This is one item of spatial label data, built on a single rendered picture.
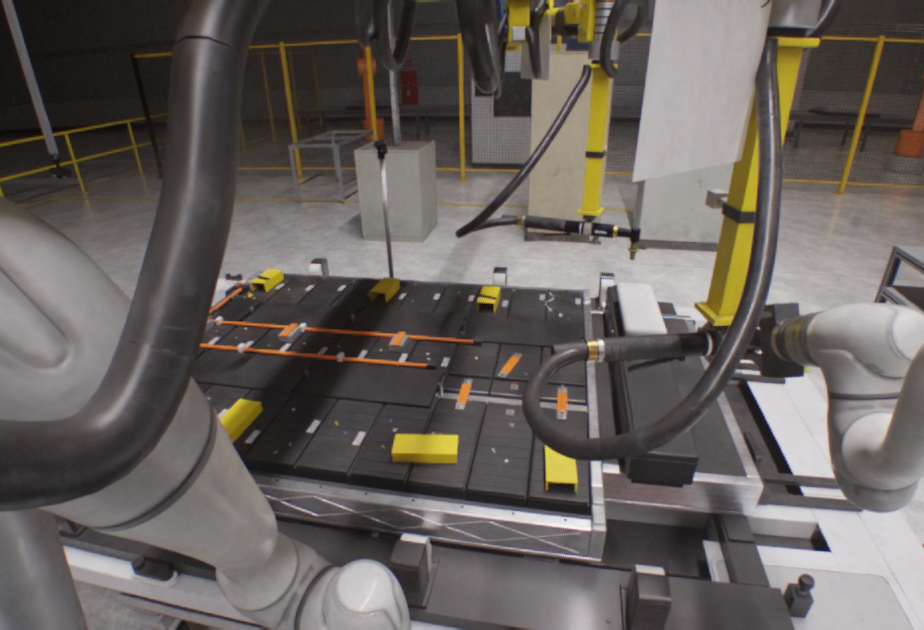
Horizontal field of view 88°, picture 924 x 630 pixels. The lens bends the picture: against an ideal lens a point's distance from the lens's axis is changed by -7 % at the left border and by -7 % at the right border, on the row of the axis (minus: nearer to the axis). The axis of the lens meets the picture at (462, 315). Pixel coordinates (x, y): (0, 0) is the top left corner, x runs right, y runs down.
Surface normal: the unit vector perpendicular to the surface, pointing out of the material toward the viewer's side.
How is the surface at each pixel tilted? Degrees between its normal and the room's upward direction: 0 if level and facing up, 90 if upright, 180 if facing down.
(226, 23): 64
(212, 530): 107
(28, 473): 86
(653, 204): 90
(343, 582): 6
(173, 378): 86
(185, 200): 55
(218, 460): 93
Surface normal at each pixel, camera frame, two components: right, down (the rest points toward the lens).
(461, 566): -0.02, -0.89
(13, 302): 0.85, -0.05
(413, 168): -0.18, 0.45
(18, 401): 0.65, 0.33
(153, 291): 0.07, -0.15
